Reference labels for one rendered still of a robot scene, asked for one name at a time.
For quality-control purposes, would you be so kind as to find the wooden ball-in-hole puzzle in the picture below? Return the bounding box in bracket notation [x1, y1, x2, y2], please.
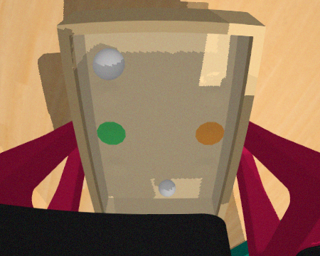
[57, 8, 266, 220]

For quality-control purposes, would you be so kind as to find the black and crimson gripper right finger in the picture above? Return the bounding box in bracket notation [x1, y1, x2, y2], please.
[236, 121, 320, 256]

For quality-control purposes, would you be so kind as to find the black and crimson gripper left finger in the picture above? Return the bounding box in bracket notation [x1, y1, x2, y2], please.
[0, 121, 85, 211]

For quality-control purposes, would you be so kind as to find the teal flat rectangular block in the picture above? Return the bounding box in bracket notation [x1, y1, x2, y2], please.
[230, 241, 249, 256]

